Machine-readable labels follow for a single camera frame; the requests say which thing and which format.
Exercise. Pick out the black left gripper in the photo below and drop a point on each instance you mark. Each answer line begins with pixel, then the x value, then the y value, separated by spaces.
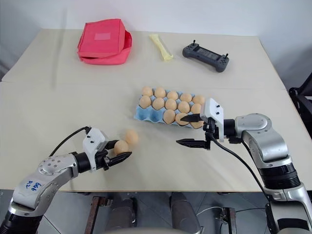
pixel 101 158

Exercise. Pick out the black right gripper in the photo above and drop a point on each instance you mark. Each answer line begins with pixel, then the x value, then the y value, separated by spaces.
pixel 210 128

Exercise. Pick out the tan egg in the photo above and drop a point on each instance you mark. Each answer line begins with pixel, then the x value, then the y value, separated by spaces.
pixel 186 97
pixel 169 116
pixel 145 101
pixel 147 91
pixel 183 106
pixel 172 95
pixel 196 108
pixel 198 99
pixel 121 147
pixel 132 136
pixel 160 92
pixel 158 103
pixel 170 104
pixel 180 116
pixel 196 124

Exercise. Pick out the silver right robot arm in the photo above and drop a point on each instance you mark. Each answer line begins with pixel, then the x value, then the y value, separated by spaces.
pixel 265 143

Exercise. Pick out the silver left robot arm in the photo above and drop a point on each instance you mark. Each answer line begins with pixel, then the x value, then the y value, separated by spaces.
pixel 48 175

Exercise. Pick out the blue egg carton tray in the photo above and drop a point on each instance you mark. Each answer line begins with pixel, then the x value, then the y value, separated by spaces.
pixel 148 114

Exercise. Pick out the dark rounded shape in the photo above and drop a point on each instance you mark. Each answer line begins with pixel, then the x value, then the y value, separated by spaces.
pixel 123 209
pixel 181 209

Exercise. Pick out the rusty metal table bar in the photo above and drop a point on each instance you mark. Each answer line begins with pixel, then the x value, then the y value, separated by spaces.
pixel 229 219
pixel 97 212

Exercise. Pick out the grey handheld remote controller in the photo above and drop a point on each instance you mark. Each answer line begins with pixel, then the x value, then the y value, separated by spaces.
pixel 207 54

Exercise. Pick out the pale yellow plastic sleeve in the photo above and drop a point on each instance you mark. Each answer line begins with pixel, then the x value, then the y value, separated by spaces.
pixel 159 46

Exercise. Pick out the red fabric storage bag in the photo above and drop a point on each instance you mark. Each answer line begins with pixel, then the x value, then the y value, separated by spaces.
pixel 102 46

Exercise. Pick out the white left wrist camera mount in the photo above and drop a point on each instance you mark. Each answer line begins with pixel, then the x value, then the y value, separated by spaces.
pixel 91 143

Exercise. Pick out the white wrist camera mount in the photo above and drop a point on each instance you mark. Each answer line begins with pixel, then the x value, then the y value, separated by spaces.
pixel 214 112
pixel 91 143

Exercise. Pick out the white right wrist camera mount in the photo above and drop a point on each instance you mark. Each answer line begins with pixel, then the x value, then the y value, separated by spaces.
pixel 214 112

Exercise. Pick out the black metal frame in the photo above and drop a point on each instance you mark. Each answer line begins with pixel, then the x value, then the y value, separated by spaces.
pixel 301 97

